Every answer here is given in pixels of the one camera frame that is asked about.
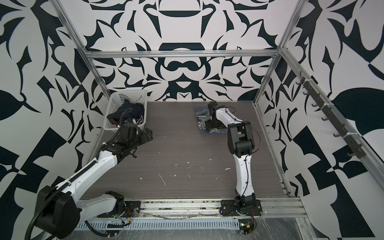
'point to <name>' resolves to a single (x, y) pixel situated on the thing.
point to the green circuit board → (246, 225)
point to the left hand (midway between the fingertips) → (145, 131)
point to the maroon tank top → (113, 121)
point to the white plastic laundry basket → (116, 99)
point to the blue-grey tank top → (203, 114)
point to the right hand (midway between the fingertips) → (217, 126)
